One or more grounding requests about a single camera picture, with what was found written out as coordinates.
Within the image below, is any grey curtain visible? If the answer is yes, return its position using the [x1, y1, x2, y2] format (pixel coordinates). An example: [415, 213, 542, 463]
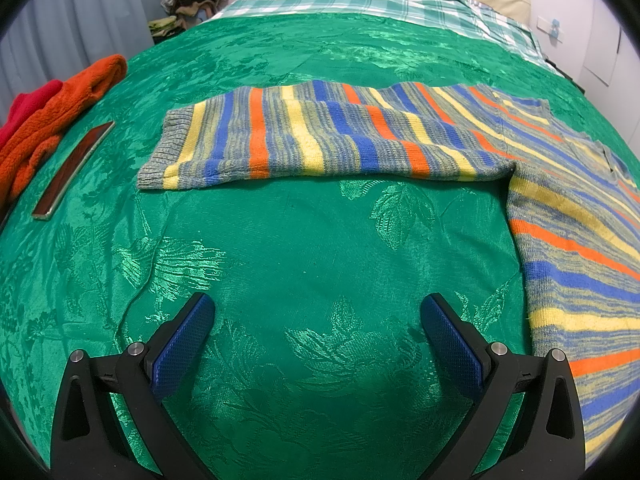
[0, 0, 193, 106]

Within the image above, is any olive green cloth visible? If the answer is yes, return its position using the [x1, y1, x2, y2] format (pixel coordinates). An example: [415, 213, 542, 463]
[148, 16, 182, 43]

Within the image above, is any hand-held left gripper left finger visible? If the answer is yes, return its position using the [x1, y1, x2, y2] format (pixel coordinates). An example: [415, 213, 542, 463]
[50, 291, 217, 480]

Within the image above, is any white wall socket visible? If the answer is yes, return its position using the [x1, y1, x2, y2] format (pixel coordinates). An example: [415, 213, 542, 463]
[536, 16, 566, 41]

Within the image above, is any green floral bedspread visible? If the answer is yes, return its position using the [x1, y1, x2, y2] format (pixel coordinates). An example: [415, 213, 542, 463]
[0, 10, 621, 480]

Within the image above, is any striped knit sweater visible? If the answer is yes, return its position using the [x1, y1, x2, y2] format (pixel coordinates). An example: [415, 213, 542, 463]
[136, 79, 640, 456]

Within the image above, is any red fleece garment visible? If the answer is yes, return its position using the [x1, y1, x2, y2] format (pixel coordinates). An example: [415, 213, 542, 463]
[0, 79, 65, 151]

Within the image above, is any orange fleece garment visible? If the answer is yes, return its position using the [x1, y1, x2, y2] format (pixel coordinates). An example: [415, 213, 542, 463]
[0, 54, 128, 211]

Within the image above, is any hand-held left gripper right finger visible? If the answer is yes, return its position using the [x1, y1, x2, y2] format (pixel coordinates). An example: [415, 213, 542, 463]
[419, 292, 586, 480]

